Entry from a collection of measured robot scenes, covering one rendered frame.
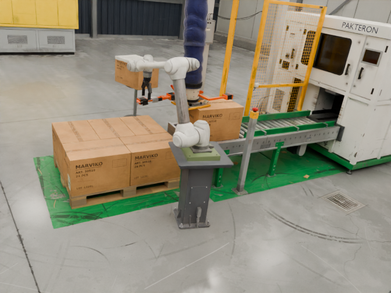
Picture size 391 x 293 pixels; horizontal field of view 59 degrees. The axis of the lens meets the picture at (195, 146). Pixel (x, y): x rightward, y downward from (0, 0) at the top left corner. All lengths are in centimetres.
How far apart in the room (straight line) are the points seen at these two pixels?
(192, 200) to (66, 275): 125
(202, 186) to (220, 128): 94
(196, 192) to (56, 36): 816
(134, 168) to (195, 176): 77
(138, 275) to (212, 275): 60
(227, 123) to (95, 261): 204
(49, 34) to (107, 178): 750
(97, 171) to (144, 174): 51
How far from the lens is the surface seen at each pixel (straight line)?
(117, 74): 579
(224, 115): 393
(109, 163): 354
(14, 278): 309
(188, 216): 342
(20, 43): 1057
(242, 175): 403
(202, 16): 359
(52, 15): 1059
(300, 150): 493
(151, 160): 371
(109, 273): 300
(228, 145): 395
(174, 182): 398
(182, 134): 290
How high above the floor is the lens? 212
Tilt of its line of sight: 24 degrees down
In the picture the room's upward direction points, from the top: 7 degrees clockwise
